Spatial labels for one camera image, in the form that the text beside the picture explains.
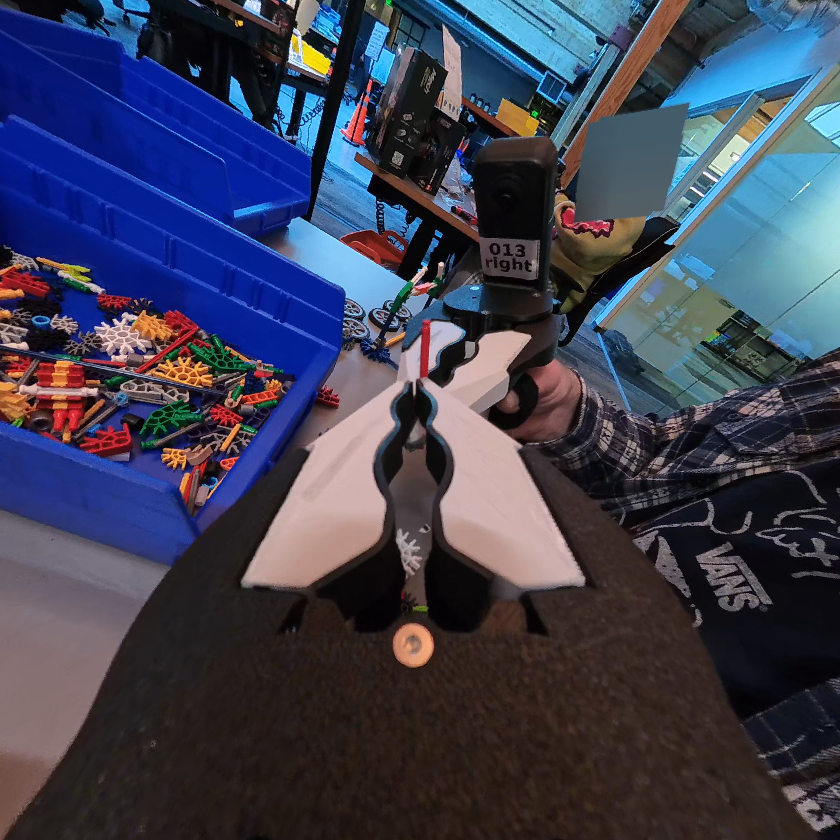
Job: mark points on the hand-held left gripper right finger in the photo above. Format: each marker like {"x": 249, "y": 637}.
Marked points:
{"x": 512, "y": 525}

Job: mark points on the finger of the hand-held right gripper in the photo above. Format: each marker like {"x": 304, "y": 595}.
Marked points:
{"x": 492, "y": 367}
{"x": 446, "y": 341}

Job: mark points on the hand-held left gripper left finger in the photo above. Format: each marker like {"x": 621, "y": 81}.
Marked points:
{"x": 321, "y": 525}

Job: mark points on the red toy rod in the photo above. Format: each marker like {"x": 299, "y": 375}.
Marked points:
{"x": 425, "y": 348}

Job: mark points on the toy rod and connector assembly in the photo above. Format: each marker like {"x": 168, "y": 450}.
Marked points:
{"x": 409, "y": 552}

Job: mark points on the blue plastic bin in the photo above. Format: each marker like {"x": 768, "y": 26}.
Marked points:
{"x": 249, "y": 295}

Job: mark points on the pile of colourful toy pieces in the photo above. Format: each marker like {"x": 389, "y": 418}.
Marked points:
{"x": 131, "y": 380}

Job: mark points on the person's right forearm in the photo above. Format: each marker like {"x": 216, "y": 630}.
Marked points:
{"x": 689, "y": 433}

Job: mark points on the person's right hand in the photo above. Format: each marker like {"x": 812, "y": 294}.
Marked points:
{"x": 558, "y": 400}

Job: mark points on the red black tool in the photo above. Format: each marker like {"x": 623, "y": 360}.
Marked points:
{"x": 463, "y": 211}

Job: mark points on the wheeled toy model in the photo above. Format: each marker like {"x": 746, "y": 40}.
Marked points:
{"x": 384, "y": 315}

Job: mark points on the yellow bin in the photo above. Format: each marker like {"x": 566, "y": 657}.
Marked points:
{"x": 517, "y": 117}

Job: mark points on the yellow pink printed cloth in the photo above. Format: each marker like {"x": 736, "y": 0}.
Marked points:
{"x": 590, "y": 256}

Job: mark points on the red plastic crate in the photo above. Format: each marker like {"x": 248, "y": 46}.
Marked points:
{"x": 374, "y": 246}

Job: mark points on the red toy connector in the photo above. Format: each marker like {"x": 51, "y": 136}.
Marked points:
{"x": 327, "y": 397}

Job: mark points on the black product box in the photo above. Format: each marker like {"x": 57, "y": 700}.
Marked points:
{"x": 413, "y": 111}

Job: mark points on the white paper sign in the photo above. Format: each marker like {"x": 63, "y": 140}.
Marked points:
{"x": 451, "y": 59}

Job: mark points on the orange traffic cone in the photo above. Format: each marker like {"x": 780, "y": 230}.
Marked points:
{"x": 358, "y": 118}

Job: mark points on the black pole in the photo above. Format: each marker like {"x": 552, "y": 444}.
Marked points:
{"x": 338, "y": 98}

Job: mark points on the long wooden workbench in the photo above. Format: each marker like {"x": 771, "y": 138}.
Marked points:
{"x": 275, "y": 26}

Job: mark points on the empty blue divided bin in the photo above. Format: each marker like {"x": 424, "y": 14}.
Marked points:
{"x": 164, "y": 131}

